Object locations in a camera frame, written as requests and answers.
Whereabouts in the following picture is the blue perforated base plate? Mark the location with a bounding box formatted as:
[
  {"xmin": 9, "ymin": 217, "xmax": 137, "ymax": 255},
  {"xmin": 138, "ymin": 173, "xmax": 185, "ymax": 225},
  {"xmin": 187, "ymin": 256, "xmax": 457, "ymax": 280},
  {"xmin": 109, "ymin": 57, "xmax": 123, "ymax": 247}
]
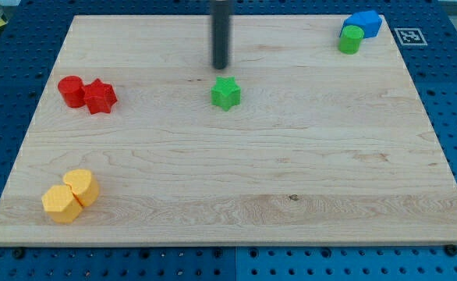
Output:
[{"xmin": 0, "ymin": 1, "xmax": 457, "ymax": 280}]

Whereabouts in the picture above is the blue block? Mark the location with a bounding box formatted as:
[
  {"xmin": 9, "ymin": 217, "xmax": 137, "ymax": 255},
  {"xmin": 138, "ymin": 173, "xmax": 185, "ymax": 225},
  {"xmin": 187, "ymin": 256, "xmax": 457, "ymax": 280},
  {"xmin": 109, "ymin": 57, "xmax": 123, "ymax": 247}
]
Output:
[{"xmin": 342, "ymin": 10, "xmax": 383, "ymax": 38}]

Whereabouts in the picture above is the white fiducial marker tag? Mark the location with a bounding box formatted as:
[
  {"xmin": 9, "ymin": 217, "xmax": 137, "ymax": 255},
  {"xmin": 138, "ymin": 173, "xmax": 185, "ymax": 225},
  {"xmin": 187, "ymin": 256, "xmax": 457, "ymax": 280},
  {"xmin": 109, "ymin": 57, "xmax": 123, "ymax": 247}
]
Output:
[{"xmin": 394, "ymin": 27, "xmax": 427, "ymax": 46}]

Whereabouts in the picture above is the red star block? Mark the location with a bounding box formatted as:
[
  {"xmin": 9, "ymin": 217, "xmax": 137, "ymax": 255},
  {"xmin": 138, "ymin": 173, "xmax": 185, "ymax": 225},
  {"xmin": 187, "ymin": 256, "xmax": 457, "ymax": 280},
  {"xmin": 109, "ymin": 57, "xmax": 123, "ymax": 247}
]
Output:
[{"xmin": 83, "ymin": 79, "xmax": 118, "ymax": 114}]

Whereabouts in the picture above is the wooden board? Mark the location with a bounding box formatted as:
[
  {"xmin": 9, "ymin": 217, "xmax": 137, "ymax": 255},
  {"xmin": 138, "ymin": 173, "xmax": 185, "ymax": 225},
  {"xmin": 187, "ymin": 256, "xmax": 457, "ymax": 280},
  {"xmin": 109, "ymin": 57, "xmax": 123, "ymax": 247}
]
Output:
[{"xmin": 0, "ymin": 15, "xmax": 457, "ymax": 247}]

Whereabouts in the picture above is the red cylinder block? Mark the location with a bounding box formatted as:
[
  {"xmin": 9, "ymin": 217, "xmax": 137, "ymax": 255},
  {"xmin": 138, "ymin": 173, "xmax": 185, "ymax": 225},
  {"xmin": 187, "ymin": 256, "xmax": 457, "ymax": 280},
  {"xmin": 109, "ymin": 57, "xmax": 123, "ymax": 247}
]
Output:
[{"xmin": 58, "ymin": 76, "xmax": 85, "ymax": 108}]

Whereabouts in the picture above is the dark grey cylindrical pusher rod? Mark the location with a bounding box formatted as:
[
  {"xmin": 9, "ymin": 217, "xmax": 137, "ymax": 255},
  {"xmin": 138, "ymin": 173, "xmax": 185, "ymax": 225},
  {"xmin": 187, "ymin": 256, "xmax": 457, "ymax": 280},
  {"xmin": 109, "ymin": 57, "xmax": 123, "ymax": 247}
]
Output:
[{"xmin": 210, "ymin": 0, "xmax": 232, "ymax": 69}]

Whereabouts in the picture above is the yellow hexagon block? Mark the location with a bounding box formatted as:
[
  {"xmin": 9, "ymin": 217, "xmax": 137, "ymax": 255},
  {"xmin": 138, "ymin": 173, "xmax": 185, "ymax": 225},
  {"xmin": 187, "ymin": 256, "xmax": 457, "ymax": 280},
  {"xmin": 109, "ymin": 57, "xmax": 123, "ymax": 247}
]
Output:
[{"xmin": 41, "ymin": 185, "xmax": 83, "ymax": 223}]

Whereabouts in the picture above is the yellow heart block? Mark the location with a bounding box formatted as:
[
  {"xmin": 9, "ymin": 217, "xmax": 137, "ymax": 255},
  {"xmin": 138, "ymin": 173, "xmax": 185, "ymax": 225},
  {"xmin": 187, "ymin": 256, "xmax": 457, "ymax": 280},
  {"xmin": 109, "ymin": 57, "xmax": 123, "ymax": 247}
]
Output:
[{"xmin": 62, "ymin": 169, "xmax": 100, "ymax": 207}]

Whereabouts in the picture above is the green cylinder block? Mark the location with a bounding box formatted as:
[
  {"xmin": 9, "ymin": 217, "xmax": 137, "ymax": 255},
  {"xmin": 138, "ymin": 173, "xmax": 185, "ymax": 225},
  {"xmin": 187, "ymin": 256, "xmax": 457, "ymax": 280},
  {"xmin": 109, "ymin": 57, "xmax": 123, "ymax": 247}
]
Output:
[{"xmin": 338, "ymin": 25, "xmax": 364, "ymax": 55}]

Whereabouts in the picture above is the green star block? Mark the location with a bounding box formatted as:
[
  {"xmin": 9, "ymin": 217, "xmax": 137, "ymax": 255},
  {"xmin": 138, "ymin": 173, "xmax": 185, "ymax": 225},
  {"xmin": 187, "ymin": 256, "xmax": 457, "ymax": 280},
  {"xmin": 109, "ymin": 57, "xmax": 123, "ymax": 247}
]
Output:
[{"xmin": 211, "ymin": 76, "xmax": 241, "ymax": 112}]

